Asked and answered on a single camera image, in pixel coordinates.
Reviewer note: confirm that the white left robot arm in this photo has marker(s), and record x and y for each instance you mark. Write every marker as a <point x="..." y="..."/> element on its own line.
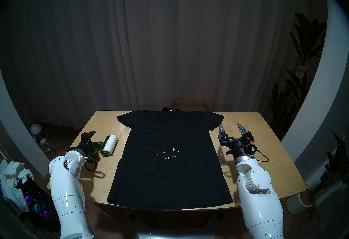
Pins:
<point x="65" y="203"/>

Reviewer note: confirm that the large white mushroom lamp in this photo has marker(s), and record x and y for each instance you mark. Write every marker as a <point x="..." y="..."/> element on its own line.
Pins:
<point x="36" y="129"/>

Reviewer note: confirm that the computer case with RGB fans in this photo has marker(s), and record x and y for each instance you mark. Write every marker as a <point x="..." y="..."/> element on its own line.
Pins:
<point x="36" y="208"/>

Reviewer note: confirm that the plant in white pot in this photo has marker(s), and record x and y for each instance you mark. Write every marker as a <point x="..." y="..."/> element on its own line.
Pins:
<point x="295" y="203"/>

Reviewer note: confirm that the white paper plant tag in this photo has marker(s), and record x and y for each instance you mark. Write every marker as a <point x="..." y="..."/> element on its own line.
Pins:
<point x="300" y="71"/>

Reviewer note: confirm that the small white mushroom lamp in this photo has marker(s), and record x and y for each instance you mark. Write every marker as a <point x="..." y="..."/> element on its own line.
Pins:
<point x="43" y="141"/>

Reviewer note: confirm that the white curved arch panel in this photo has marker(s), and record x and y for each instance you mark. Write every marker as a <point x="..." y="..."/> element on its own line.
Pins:
<point x="19" y="137"/>
<point x="313" y="110"/>

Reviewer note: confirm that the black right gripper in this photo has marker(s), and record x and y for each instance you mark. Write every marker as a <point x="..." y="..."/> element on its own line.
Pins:
<point x="238" y="147"/>

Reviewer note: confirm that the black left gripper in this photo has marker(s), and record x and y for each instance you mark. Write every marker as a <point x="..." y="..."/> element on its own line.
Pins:
<point x="85" y="148"/>

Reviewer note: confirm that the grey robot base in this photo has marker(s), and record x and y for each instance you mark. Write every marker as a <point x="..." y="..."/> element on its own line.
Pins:
<point x="177" y="235"/>

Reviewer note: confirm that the tall dark leafy plant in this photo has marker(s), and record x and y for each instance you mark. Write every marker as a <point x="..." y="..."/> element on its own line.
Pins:
<point x="306" y="37"/>

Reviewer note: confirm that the grey pleated curtain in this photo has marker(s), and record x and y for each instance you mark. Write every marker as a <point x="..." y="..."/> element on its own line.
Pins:
<point x="163" y="37"/>

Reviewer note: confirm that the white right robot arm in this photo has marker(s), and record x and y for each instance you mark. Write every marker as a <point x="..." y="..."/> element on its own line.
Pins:
<point x="259" y="208"/>

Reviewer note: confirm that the crumpled white cloth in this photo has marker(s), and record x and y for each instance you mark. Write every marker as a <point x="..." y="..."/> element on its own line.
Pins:
<point x="13" y="175"/>

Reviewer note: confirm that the black short-sleeve t-shirt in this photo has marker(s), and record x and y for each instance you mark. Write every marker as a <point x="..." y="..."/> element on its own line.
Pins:
<point x="169" y="175"/>

